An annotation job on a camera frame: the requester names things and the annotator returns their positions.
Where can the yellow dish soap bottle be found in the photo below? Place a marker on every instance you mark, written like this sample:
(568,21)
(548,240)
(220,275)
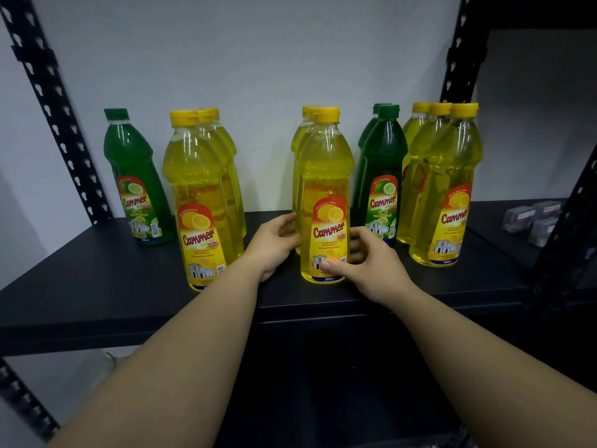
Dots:
(233,146)
(420,149)
(447,158)
(193,163)
(306,111)
(218,140)
(298,181)
(412,128)
(326,163)

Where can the black metal shelving rack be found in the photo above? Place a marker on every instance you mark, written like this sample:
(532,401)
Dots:
(116,284)
(489,219)

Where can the person's left forearm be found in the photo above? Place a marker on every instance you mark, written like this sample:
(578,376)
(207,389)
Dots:
(177,368)

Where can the person's right forearm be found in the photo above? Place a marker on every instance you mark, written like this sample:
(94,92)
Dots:
(489,368)

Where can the person's left hand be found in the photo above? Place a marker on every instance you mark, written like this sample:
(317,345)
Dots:
(273,249)

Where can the person's right hand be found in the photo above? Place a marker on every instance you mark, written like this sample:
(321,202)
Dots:
(380,275)

